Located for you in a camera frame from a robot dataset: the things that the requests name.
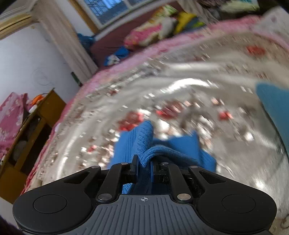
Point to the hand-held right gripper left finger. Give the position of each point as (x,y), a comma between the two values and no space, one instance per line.
(135,169)

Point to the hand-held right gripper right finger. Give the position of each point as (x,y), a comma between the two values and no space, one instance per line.
(154,171)

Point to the blue striped knit sweater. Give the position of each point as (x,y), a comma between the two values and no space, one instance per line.
(135,144)

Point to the pile of clothes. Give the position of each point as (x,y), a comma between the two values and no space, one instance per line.
(225,6)

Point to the silver floral bed blanket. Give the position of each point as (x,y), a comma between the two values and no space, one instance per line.
(192,85)

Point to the wooden cabinet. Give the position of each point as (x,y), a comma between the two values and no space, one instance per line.
(33,135)

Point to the blue crumpled cloth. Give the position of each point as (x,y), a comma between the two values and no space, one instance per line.
(116,56)

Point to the orange toy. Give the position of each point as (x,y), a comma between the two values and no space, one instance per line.
(38,99)

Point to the maroon headboard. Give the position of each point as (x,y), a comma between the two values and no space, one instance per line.
(108,46)

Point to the pink flowered cloth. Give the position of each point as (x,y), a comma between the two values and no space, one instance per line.
(11,117)

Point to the pink floral pillow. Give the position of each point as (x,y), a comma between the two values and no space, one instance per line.
(144,35)

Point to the blue plastic bag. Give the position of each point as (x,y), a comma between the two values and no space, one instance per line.
(85,41)

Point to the teal folded cloth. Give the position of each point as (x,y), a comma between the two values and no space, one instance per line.
(275,106)

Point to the grey plush toy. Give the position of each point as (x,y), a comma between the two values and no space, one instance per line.
(168,27)

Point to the beige curtain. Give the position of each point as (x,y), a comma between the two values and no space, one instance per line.
(65,38)

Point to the yellow green folded cloth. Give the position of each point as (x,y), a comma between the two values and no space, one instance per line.
(185,21)

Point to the window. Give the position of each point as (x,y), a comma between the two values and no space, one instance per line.
(108,9)

